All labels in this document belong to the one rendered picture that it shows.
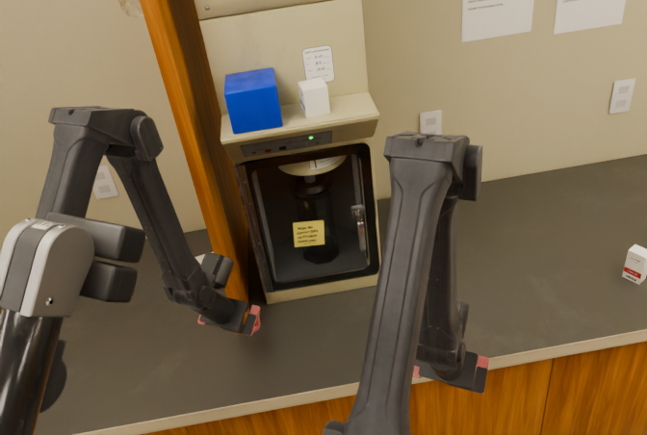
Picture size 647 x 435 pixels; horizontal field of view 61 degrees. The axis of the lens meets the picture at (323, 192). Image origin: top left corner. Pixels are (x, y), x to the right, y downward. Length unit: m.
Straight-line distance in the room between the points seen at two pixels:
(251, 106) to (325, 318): 0.63
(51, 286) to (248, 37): 0.76
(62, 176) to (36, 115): 0.95
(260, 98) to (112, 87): 0.70
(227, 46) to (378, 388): 0.77
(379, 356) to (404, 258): 0.10
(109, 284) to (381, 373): 0.28
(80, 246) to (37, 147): 1.33
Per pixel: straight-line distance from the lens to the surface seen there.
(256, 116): 1.10
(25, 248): 0.51
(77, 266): 0.52
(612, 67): 1.99
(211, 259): 1.19
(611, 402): 1.76
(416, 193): 0.59
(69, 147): 0.85
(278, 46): 1.16
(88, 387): 1.53
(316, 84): 1.13
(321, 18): 1.15
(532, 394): 1.60
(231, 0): 1.13
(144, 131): 0.89
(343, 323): 1.45
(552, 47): 1.85
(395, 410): 0.59
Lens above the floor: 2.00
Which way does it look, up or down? 34 degrees down
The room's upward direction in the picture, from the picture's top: 8 degrees counter-clockwise
